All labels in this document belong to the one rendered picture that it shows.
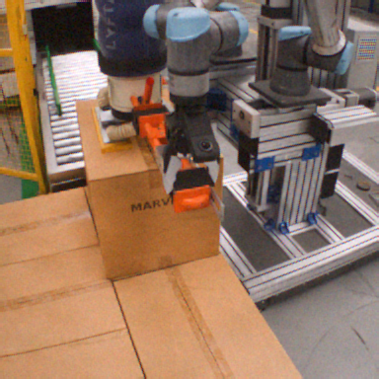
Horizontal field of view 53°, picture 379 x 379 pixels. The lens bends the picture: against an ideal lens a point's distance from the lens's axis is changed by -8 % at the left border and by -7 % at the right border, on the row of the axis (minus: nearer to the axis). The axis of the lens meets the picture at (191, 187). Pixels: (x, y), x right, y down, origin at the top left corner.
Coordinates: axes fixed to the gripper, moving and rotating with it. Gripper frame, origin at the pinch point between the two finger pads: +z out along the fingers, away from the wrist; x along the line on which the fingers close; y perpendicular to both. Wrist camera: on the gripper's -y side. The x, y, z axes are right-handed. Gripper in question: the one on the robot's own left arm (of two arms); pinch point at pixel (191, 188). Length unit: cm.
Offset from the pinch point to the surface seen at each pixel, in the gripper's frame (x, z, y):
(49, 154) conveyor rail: 36, 48, 115
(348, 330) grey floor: -82, 107, 13
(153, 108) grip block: -1.1, -1.5, 38.9
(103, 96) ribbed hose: 10, 6, 74
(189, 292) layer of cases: -5, 53, 17
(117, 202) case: 12.7, 22.4, 30.1
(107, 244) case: 18, 37, 30
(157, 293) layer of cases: 5, 53, 20
